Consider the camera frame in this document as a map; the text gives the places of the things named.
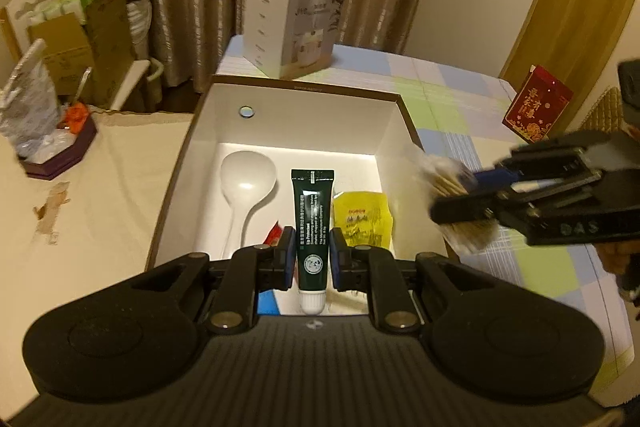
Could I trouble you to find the purple octagonal tray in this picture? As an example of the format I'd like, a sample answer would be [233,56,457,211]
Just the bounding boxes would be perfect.
[17,107,98,180]

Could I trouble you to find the red snack packet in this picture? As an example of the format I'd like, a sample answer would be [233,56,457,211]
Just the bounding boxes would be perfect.
[264,224,296,249]

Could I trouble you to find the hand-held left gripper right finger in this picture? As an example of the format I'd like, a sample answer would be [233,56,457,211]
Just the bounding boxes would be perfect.
[331,229,503,333]

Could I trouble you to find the checked tablecloth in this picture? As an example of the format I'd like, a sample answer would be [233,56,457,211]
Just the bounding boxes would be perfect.
[215,34,640,323]

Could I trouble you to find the red decorated box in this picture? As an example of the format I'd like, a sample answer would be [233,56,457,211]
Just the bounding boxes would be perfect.
[501,64,575,145]

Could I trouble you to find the quilted brown chair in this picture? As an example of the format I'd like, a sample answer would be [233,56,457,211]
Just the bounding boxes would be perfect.
[575,87,632,142]

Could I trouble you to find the yellow snack packet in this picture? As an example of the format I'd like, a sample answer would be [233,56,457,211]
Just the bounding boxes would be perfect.
[332,190,393,253]

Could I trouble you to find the white product box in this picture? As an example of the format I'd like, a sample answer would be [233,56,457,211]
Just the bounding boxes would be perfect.
[244,0,348,80]

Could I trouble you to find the orange wrapper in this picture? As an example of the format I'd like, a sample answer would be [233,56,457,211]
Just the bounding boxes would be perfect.
[65,102,91,132]

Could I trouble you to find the person's right hand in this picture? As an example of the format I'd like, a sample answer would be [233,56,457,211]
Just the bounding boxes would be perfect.
[597,241,640,275]

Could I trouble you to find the white rice spoon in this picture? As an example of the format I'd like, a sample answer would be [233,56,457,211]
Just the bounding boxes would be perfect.
[220,150,277,258]

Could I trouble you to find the white plastic bag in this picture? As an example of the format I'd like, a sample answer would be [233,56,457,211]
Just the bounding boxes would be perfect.
[125,0,153,58]

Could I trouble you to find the white carved chair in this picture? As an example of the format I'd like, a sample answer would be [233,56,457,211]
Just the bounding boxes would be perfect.
[0,0,66,58]

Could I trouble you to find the small cardboard box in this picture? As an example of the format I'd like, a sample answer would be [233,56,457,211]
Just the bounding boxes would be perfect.
[27,12,93,95]

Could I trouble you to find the large cardboard box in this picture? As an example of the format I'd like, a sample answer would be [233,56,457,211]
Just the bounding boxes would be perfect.
[87,0,136,108]

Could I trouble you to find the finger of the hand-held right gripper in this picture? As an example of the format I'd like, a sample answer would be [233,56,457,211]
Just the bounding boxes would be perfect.
[472,132,613,188]
[431,172,606,225]

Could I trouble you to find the brown storage box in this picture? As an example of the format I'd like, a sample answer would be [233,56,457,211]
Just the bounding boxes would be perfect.
[145,74,451,318]

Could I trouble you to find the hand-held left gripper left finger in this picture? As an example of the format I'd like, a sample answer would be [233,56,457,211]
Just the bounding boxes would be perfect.
[132,228,296,334]

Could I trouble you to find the dark green tube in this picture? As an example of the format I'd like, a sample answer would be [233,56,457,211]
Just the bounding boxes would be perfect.
[290,168,335,314]

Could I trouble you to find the clear cotton swab pack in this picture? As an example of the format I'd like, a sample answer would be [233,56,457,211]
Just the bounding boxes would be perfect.
[415,154,501,253]

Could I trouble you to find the white plastic bar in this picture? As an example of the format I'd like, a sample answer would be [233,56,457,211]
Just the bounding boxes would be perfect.
[110,59,162,110]

